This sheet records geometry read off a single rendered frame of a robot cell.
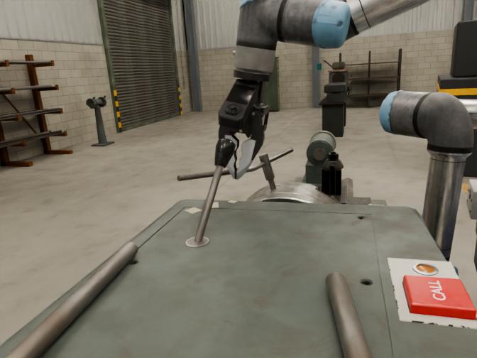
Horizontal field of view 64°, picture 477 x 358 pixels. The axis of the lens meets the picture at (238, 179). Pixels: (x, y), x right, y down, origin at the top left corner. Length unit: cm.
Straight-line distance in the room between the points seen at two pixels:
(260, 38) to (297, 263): 40
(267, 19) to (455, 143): 53
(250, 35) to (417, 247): 44
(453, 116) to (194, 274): 71
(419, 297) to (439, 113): 62
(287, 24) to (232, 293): 45
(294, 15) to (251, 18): 8
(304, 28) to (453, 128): 46
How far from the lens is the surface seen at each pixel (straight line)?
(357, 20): 81
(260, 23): 72
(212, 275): 51
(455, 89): 559
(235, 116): 65
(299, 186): 91
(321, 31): 69
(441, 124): 100
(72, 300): 47
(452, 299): 47
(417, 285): 48
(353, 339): 37
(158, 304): 47
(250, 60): 72
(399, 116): 106
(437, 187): 103
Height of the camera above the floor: 150
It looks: 16 degrees down
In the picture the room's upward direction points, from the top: 4 degrees counter-clockwise
